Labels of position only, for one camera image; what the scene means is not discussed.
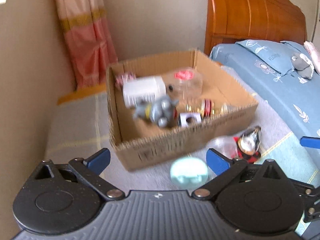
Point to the grey plush toy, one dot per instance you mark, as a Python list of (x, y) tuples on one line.
[(302, 66)]

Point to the small white cube block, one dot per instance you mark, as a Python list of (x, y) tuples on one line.
[(186, 118)]

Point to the clear plastic jar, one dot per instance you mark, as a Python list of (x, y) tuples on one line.
[(221, 145)]

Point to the white pill bottle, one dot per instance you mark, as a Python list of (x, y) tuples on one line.
[(142, 90)]

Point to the red black penguin toy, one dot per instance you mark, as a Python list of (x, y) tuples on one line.
[(252, 157)]

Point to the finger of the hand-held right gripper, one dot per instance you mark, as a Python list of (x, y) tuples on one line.
[(312, 200), (311, 142)]

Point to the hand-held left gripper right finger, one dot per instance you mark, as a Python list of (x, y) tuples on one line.
[(217, 161)]

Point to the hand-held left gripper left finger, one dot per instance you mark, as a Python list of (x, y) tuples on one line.
[(98, 158)]

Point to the pale pink cloth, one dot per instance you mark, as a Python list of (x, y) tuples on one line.
[(313, 55)]

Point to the pink curtain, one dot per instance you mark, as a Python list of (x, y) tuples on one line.
[(85, 42)]

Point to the wooden headboard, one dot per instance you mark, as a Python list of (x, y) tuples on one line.
[(250, 12)]

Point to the grey toy figure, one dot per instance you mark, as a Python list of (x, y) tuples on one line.
[(160, 107)]

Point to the blue floral bed sheet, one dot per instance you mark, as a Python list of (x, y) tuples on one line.
[(275, 92)]

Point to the blue floral pillow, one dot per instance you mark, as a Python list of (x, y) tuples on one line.
[(270, 55)]

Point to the clear square container red label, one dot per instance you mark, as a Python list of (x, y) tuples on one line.
[(185, 76)]

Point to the mint green round case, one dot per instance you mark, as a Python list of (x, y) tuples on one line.
[(187, 171)]

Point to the clear correction tape dispenser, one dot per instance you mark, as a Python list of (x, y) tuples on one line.
[(247, 141)]

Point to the cardboard box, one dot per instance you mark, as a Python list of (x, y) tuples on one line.
[(160, 152)]

